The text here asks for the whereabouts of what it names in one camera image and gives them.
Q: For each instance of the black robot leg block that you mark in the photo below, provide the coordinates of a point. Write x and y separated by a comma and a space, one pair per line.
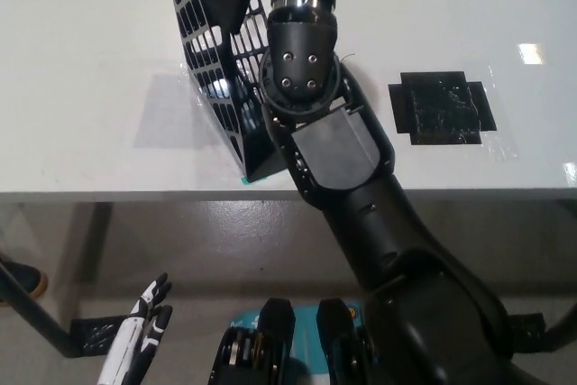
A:
252, 349
342, 340

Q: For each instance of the thin black thread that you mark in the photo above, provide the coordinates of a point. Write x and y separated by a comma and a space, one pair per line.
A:
348, 58

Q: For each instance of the right black robot leg block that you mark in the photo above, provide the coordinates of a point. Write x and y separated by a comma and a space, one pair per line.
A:
342, 340

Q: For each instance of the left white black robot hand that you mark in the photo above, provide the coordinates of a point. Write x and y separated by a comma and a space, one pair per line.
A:
130, 335

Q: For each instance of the black mesh file shelf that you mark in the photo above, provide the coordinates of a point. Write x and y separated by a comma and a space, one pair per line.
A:
261, 164

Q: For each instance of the black shoe with tan sole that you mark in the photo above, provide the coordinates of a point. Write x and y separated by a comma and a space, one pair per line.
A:
22, 279

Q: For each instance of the dark metal table leg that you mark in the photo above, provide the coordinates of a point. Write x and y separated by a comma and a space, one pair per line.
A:
36, 313

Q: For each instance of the left black robot leg block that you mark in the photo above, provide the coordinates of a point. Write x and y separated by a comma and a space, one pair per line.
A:
252, 349

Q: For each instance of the teal tape piece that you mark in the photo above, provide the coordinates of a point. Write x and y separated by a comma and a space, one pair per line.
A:
245, 180

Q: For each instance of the black table foot plate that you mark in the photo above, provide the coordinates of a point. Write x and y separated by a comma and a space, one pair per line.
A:
525, 326
99, 333

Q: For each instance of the black tape patch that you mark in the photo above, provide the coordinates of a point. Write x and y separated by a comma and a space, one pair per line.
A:
442, 110

